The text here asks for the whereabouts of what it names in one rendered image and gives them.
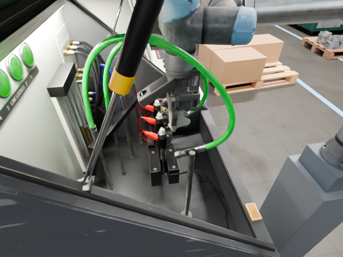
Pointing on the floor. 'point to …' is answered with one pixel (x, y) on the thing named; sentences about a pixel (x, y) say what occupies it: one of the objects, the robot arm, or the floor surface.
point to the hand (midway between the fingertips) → (171, 128)
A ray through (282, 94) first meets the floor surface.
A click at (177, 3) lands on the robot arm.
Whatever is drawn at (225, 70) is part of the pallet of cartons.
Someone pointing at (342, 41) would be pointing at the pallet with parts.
